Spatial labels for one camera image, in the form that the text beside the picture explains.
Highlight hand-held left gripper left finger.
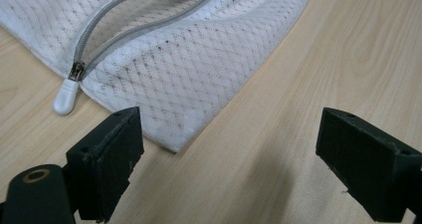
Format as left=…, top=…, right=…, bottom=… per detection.
left=63, top=106, right=145, bottom=224

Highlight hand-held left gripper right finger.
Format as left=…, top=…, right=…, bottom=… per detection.
left=316, top=107, right=422, bottom=223

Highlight white mesh laundry bag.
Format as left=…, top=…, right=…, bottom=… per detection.
left=0, top=0, right=317, bottom=153

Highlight white zipper pull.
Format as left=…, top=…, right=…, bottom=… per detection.
left=53, top=61, right=86, bottom=116

